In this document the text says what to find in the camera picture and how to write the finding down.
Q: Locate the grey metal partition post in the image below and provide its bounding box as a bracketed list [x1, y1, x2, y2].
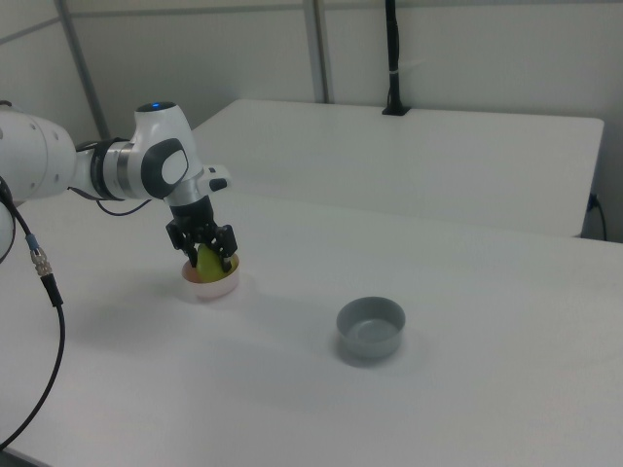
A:
[59, 0, 111, 140]
[303, 0, 338, 105]

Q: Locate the black camera pole with base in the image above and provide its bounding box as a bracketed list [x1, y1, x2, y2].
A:
[381, 0, 413, 118]

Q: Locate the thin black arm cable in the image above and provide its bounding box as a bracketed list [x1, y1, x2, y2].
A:
[67, 186, 150, 217]

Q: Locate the pink bowl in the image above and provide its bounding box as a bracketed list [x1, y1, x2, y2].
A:
[180, 255, 242, 304]

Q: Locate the thick black cable with connector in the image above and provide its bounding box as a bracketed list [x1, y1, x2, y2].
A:
[0, 174, 67, 449]

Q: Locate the green pear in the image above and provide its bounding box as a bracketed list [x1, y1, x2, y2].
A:
[194, 244, 239, 284]

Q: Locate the grey bowl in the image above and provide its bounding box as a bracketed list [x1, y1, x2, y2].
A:
[335, 296, 407, 361]

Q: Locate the black cable with plug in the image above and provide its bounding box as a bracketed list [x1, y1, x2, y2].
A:
[587, 193, 608, 241]

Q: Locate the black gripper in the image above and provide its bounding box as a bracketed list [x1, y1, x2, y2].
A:
[165, 195, 240, 273]

